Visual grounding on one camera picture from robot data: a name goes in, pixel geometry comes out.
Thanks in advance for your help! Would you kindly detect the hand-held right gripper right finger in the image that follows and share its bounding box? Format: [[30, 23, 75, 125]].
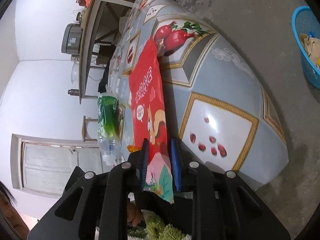
[[170, 137, 290, 240]]

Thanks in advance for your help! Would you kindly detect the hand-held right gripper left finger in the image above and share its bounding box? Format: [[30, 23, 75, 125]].
[[27, 139, 150, 240]]

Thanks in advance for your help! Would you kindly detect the red snack bag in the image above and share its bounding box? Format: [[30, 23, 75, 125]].
[[128, 39, 175, 204]]

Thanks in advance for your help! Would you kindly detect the blue plastic basket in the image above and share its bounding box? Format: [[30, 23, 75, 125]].
[[292, 5, 320, 89]]

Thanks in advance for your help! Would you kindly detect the person's left hand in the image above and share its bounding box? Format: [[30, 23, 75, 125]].
[[127, 201, 143, 228]]

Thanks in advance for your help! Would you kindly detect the white door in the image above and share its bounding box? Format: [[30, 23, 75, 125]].
[[11, 134, 105, 199]]

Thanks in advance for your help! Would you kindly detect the wooden chair black seat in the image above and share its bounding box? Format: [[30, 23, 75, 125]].
[[82, 115, 100, 142]]

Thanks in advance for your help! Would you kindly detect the green plastic bottle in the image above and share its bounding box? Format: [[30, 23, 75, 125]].
[[97, 92, 123, 166]]

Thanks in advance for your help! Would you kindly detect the fluffy white green garment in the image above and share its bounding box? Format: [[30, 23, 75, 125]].
[[127, 209, 193, 240]]

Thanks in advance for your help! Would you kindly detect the person's head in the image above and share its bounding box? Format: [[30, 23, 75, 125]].
[[0, 180, 29, 240]]

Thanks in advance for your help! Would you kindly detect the black clothing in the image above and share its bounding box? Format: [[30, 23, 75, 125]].
[[98, 65, 110, 93]]

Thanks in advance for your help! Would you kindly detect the glass bowl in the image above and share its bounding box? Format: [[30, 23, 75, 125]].
[[70, 60, 80, 83]]

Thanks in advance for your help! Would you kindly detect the grey rice cooker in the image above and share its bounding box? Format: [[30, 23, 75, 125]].
[[61, 23, 83, 55]]

